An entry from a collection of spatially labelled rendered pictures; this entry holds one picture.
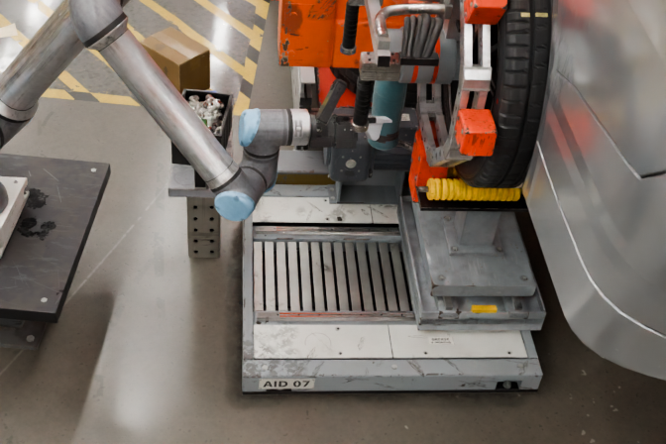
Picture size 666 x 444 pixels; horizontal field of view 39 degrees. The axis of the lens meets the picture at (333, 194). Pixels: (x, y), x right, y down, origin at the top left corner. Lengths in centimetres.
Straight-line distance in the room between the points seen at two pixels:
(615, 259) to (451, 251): 110
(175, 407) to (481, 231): 99
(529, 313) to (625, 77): 121
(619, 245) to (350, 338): 117
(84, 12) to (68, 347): 104
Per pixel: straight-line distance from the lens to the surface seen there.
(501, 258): 280
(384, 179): 315
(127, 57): 218
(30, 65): 250
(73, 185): 282
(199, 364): 272
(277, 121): 229
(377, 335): 271
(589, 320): 185
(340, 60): 291
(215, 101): 267
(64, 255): 261
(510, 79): 213
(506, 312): 273
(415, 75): 236
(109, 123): 355
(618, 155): 169
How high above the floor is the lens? 212
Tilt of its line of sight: 41 degrees down
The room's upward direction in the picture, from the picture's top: 6 degrees clockwise
